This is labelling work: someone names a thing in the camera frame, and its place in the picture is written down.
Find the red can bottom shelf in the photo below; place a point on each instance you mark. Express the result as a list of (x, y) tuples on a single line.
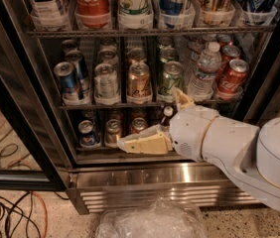
[(138, 125)]

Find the front red coca-cola can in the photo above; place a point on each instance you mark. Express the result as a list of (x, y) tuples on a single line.
[(234, 74)]

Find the green can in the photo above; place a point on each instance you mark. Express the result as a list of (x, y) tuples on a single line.
[(167, 54), (171, 76)]

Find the dark juice bottle white cap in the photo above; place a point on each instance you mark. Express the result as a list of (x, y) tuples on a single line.
[(168, 113)]

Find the blue redbull can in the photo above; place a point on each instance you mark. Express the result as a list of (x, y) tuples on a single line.
[(65, 71), (77, 59)]

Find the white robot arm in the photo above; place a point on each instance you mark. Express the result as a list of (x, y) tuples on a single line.
[(247, 154)]

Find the blue pepsi can bottom shelf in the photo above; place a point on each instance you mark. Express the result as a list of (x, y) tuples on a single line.
[(87, 133)]

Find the white silver can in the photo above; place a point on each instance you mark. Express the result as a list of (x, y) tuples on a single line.
[(105, 81), (108, 56)]

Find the front green can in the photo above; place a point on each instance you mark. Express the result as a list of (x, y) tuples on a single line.
[(171, 76)]

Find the front white silver can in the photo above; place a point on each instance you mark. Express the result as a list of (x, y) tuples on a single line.
[(105, 81)]

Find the front gold can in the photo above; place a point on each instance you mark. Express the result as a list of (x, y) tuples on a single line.
[(139, 80)]

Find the red coca-cola can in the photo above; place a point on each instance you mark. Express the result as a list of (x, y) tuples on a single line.
[(234, 74), (228, 53), (224, 39)]

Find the rear red coca-cola can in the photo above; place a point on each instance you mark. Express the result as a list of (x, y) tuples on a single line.
[(224, 39)]

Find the coca-cola bottle top shelf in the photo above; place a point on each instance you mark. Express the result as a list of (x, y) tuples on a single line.
[(90, 10)]

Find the clear plastic bag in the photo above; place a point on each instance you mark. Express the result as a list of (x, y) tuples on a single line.
[(162, 219)]

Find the front clear water bottle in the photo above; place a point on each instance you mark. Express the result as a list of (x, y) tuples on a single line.
[(205, 71)]

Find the stainless steel glass-door fridge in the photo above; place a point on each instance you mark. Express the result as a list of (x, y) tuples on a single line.
[(101, 177)]

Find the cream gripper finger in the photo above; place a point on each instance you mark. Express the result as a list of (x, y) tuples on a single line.
[(182, 100), (155, 140)]

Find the rear redbull can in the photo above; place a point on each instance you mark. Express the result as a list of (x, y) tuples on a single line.
[(68, 45)]

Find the gold can bottom shelf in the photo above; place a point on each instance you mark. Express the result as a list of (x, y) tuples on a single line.
[(113, 131)]

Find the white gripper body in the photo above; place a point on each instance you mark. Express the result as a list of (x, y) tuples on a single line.
[(190, 131)]

